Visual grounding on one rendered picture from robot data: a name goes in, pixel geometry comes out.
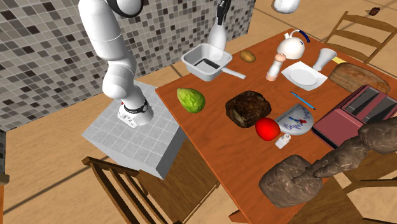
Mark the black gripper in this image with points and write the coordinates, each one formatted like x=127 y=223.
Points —
x=225 y=6

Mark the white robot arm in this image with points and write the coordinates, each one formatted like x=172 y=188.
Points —
x=107 y=34

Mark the white bottle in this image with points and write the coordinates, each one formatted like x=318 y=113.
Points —
x=217 y=38

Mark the brown potato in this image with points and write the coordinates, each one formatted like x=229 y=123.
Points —
x=247 y=56

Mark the white round object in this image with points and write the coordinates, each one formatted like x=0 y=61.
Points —
x=286 y=5

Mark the white square pan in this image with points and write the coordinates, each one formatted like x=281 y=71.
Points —
x=198 y=72

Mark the white and pink pepper mill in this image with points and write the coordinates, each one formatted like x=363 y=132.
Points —
x=275 y=69

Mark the white square plate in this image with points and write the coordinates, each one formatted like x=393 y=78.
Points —
x=302 y=76

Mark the dark brown bread loaf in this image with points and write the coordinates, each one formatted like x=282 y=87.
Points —
x=248 y=108

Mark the white cup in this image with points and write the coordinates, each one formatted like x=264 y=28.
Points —
x=323 y=59

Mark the blue pencil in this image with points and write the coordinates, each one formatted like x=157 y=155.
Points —
x=303 y=100

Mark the yellow flat object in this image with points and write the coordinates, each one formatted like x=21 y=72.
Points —
x=340 y=60

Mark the red tomato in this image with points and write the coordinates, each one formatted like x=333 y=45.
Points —
x=267 y=129

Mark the orange-brown wooden table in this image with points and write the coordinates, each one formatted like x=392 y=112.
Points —
x=217 y=139

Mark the wooden chair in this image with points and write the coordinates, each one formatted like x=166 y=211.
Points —
x=183 y=186
x=356 y=35
x=372 y=183

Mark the white salt shaker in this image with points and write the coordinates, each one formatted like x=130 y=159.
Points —
x=282 y=142

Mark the small brown object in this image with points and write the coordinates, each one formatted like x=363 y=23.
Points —
x=374 y=11

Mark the light brown bread loaf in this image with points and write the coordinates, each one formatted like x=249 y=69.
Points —
x=356 y=77

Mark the dark pink toaster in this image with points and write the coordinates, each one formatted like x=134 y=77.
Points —
x=336 y=125

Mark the grey tiled robot stand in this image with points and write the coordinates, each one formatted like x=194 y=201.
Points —
x=136 y=145

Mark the brown stone statue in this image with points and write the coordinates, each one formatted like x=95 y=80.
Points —
x=288 y=184

